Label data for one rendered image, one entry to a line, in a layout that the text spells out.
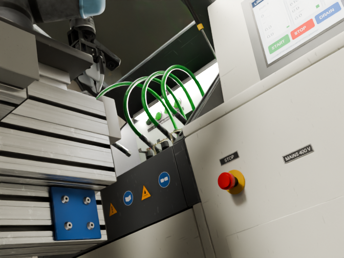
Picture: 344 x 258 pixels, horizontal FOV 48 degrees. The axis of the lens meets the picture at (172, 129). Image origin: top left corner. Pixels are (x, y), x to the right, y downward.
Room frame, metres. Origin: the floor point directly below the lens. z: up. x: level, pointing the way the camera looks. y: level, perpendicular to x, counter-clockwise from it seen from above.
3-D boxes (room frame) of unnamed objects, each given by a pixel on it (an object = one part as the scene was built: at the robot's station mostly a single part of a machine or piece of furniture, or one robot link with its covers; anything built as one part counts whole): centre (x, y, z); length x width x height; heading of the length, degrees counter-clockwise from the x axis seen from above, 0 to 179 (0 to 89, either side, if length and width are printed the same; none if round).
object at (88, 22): (0.96, 0.19, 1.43); 0.08 x 0.08 x 0.05
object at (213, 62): (1.49, -0.06, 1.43); 0.54 x 0.03 x 0.02; 53
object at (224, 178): (0.79, -0.09, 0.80); 0.05 x 0.04 x 0.05; 53
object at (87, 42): (0.96, 0.20, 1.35); 0.09 x 0.08 x 0.12; 143
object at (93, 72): (0.95, 0.18, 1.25); 0.06 x 0.03 x 0.09; 143
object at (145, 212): (1.09, 0.25, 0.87); 0.62 x 0.04 x 0.16; 53
